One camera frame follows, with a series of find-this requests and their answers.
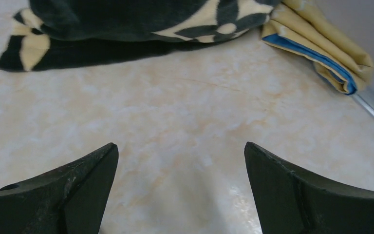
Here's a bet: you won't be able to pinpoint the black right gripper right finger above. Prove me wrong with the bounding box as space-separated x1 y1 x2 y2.
244 142 374 234

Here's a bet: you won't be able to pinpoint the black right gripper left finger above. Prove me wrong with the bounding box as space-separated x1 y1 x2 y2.
0 143 119 234

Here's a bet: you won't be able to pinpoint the black floral blanket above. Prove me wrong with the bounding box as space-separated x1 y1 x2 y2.
0 0 279 72

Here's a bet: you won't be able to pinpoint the yellow cloth bag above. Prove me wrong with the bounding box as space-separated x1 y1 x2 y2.
262 0 374 95

